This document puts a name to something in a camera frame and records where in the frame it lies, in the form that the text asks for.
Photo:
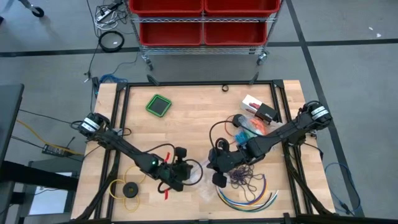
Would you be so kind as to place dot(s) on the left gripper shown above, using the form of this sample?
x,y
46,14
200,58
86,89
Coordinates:
x,y
175,174

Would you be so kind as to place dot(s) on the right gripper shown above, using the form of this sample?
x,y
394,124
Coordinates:
x,y
227,158

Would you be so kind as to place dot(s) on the clear plastic bag pile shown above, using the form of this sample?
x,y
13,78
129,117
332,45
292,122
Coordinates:
x,y
205,186

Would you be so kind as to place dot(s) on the blue zip ties bag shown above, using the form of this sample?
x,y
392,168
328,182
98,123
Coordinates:
x,y
245,119

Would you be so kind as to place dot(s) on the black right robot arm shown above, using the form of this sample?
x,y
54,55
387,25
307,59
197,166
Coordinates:
x,y
280,137

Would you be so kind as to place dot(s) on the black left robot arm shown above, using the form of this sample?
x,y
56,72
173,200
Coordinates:
x,y
124,149

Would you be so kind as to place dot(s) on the dark brown rubber band pile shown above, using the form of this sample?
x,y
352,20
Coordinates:
x,y
245,179

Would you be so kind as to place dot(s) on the coloured tube bundle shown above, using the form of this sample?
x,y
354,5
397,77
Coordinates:
x,y
248,208

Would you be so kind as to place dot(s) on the green square collapsible container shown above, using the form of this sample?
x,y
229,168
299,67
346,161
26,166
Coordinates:
x,y
158,105

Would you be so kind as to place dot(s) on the small black tape roll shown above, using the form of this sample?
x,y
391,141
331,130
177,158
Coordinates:
x,y
223,88

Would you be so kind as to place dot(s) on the white box hot dog print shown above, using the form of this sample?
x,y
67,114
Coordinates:
x,y
248,104

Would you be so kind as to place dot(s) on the small black device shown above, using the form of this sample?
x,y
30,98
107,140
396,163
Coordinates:
x,y
95,84

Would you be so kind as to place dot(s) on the red plastic bin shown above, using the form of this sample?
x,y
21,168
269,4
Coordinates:
x,y
242,6
234,32
171,32
168,6

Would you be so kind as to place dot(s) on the black power brick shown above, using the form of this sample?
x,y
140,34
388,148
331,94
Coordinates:
x,y
53,150

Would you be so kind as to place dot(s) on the white power strip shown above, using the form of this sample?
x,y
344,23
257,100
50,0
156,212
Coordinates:
x,y
102,15

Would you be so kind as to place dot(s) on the black desk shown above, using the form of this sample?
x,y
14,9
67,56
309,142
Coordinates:
x,y
9,118

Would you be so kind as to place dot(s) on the black rolling workbench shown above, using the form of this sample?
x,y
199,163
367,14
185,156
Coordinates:
x,y
38,12

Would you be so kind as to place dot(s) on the black aluminium table frame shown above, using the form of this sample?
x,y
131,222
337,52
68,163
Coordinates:
x,y
199,83

